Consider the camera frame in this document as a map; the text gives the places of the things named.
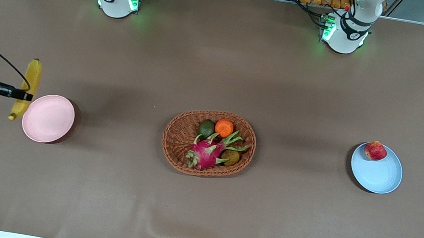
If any pink round plate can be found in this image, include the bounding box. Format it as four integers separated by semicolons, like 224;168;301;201
19;90;79;148

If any pink dragon fruit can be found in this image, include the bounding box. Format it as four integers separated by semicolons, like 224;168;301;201
183;122;251;178

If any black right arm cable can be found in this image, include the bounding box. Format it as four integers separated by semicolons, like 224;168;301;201
0;46;37;92

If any green avocado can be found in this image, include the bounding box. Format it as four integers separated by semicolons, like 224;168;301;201
197;118;217;139

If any yellow banana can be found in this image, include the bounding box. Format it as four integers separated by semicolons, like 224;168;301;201
7;56;44;124

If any brown wicker basket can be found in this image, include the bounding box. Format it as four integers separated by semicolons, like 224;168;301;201
157;102;262;184

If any brown table mat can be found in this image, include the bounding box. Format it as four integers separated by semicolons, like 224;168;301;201
0;0;424;238

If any brown kiwi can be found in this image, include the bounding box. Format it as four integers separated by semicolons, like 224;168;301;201
220;148;241;168

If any red apple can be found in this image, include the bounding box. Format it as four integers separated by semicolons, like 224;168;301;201
363;139;389;163

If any blue round plate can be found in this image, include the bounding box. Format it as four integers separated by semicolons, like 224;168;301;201
346;140;408;198

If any orange fruit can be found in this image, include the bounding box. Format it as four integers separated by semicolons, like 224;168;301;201
214;118;236;139

